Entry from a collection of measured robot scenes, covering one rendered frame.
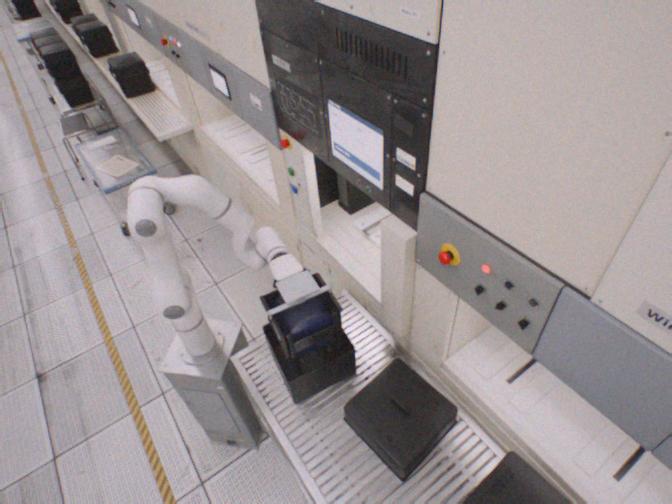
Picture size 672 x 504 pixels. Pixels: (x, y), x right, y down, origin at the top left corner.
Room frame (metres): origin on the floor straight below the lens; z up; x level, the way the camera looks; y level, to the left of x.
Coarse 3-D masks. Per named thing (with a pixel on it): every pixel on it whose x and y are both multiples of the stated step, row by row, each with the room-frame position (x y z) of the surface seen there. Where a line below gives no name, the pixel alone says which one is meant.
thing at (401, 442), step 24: (384, 384) 0.75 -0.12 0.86; (408, 384) 0.74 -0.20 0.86; (360, 408) 0.67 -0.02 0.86; (384, 408) 0.66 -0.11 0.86; (408, 408) 0.65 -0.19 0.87; (432, 408) 0.64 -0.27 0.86; (456, 408) 0.64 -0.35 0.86; (360, 432) 0.61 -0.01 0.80; (384, 432) 0.58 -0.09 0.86; (408, 432) 0.57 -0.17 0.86; (432, 432) 0.56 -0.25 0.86; (384, 456) 0.52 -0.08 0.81; (408, 456) 0.50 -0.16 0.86
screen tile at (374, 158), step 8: (360, 128) 1.19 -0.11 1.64; (360, 136) 1.19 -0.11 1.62; (368, 136) 1.15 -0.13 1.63; (376, 136) 1.12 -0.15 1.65; (368, 144) 1.15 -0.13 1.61; (376, 144) 1.12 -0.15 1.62; (360, 152) 1.19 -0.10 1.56; (368, 152) 1.16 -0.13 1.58; (376, 152) 1.12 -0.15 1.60; (368, 160) 1.16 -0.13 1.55; (376, 160) 1.12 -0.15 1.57
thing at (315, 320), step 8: (312, 320) 0.87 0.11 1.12; (320, 320) 0.88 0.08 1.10; (328, 320) 0.89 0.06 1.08; (296, 328) 0.84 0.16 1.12; (304, 328) 0.85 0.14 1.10; (312, 328) 0.86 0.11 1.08; (320, 328) 0.88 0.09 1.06; (296, 336) 0.84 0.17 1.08; (304, 336) 0.85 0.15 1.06; (288, 344) 0.83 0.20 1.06; (320, 344) 0.87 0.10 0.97; (304, 352) 0.85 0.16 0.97
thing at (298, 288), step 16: (304, 272) 0.99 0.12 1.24; (288, 288) 0.92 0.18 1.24; (304, 288) 0.91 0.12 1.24; (320, 288) 0.97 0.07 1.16; (272, 304) 0.99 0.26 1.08; (288, 304) 0.91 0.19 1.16; (336, 304) 0.91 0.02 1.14; (272, 320) 0.87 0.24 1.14; (336, 320) 0.87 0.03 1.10; (288, 336) 0.81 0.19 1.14; (320, 336) 0.85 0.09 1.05; (336, 336) 0.87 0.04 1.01; (288, 352) 0.80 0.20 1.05
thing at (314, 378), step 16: (272, 336) 1.01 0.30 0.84; (272, 352) 0.90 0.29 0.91; (320, 352) 0.96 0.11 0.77; (336, 352) 0.96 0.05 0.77; (352, 352) 0.85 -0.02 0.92; (288, 368) 0.91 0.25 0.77; (304, 368) 0.90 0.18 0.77; (320, 368) 0.80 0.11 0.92; (336, 368) 0.83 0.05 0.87; (352, 368) 0.85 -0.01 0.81; (288, 384) 0.76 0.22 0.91; (304, 384) 0.77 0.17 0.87; (320, 384) 0.80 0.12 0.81
